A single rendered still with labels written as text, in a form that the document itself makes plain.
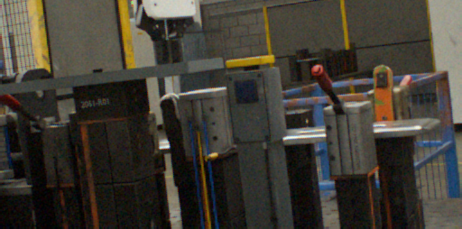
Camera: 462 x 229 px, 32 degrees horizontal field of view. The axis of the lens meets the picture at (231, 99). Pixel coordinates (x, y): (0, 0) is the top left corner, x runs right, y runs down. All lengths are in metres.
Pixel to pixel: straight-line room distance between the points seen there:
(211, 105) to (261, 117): 0.22
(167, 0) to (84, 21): 3.84
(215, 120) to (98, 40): 3.85
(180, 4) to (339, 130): 0.34
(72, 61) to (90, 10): 0.40
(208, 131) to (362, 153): 0.28
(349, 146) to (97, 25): 4.00
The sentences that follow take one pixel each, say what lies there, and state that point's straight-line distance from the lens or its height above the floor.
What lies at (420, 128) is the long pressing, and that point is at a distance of 1.45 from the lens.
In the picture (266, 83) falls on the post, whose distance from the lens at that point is 1.21.
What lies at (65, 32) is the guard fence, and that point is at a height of 1.43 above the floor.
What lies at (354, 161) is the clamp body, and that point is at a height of 0.97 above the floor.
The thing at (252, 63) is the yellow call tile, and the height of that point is 1.15.
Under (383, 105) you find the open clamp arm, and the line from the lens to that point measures 1.67.
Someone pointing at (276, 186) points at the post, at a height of 0.96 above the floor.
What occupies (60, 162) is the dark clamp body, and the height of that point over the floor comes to 1.00.
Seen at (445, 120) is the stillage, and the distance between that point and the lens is 4.46.
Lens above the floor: 1.16
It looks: 3 degrees down
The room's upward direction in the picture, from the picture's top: 7 degrees counter-clockwise
